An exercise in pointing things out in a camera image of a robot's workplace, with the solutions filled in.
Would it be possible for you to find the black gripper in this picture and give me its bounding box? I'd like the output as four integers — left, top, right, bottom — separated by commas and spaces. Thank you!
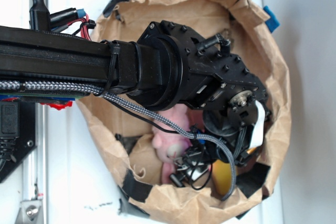
203, 98, 271, 167

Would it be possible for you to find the yellow sponge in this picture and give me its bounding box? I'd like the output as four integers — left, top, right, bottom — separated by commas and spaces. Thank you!
212, 155, 258, 198

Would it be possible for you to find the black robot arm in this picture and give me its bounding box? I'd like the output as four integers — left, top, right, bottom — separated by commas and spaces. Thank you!
1, 20, 270, 166

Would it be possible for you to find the pink plush bunny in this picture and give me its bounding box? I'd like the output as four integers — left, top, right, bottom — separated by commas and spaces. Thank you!
152, 104, 204, 184

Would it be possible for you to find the brown rock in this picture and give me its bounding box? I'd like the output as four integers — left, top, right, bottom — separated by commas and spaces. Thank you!
220, 28, 232, 41

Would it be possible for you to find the brown paper bag bin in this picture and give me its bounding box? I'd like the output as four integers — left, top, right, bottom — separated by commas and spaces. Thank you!
78, 0, 291, 223

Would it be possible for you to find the grey braided cable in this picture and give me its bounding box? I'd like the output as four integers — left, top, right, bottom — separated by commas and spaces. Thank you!
0, 80, 237, 201

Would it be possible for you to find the aluminium frame rail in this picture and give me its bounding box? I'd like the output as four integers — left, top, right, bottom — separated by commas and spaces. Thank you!
23, 103, 48, 223

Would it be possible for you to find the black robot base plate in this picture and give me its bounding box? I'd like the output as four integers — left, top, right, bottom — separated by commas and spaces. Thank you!
1, 101, 36, 182

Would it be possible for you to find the metal corner bracket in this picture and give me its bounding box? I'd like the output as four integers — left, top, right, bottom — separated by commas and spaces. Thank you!
14, 200, 44, 224

